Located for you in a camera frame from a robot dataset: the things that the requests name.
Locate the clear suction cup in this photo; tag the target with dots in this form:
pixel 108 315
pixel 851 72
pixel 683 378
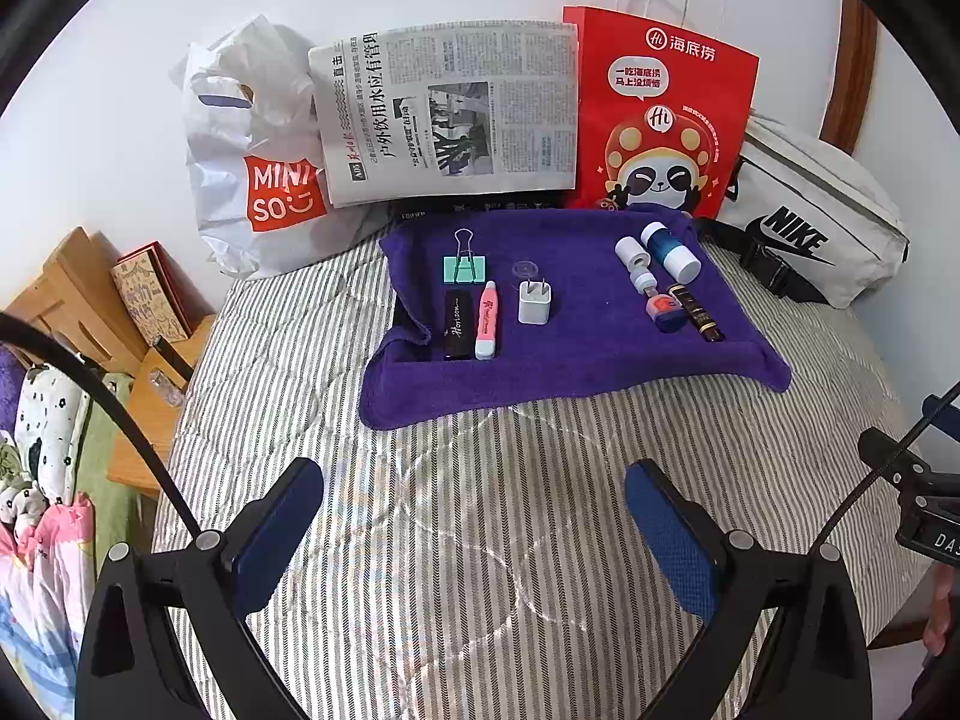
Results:
pixel 529 268

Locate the white waist bag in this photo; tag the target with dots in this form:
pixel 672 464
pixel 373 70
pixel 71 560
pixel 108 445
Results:
pixel 817 187

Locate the green cloth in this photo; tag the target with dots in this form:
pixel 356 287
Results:
pixel 112 465

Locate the striped bed quilt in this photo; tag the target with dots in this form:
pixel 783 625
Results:
pixel 480 577

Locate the mint green binder clip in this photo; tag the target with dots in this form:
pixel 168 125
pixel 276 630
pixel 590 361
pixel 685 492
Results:
pixel 465 270

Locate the purple fuzzy cloth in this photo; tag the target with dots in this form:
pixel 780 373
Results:
pixel 9 382

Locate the white plug-in night light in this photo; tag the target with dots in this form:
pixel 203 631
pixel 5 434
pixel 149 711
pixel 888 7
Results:
pixel 643 281

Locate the person's right hand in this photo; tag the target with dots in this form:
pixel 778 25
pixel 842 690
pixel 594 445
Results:
pixel 943 615

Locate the white charger plug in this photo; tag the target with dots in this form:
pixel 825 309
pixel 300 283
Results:
pixel 534 307

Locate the black flat box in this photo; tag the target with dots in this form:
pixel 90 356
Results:
pixel 480 206

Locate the small clear glass bottle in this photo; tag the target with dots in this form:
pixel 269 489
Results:
pixel 166 388

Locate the red paper gift bag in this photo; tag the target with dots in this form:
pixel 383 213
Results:
pixel 675 90

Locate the orange and blue small case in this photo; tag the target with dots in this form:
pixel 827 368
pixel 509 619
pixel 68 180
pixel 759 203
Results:
pixel 664 311

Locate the dark brown stick packet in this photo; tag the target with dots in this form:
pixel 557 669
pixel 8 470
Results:
pixel 697 315

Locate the patterned red-edged box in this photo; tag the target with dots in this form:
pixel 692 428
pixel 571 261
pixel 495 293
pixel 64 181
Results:
pixel 150 296

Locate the black lighter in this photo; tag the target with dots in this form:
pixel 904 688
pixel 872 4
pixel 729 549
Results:
pixel 457 326

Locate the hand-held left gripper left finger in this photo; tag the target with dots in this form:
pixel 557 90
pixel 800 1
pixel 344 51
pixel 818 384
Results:
pixel 277 532

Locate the wooden headboard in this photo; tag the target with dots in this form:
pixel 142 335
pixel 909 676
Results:
pixel 67 285

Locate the purple towel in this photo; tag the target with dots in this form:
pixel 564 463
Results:
pixel 585 360

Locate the white plastic shopping bag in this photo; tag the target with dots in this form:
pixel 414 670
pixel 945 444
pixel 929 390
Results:
pixel 225 165

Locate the pink highlighter pen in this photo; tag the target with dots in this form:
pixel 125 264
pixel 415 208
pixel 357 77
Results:
pixel 486 319

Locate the folded newspaper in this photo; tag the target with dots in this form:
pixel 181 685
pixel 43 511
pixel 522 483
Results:
pixel 450 112

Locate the white floral cloth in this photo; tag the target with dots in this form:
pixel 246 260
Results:
pixel 45 420

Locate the blue and white bottle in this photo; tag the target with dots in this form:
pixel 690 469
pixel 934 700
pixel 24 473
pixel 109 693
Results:
pixel 671 247

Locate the white tape roll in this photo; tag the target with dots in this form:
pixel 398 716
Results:
pixel 630 251

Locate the brown wooden door frame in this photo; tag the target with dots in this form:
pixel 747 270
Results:
pixel 851 67

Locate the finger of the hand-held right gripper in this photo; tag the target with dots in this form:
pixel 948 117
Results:
pixel 943 424
pixel 896 457

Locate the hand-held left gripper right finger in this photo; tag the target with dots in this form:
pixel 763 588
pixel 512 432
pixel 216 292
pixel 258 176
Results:
pixel 671 540

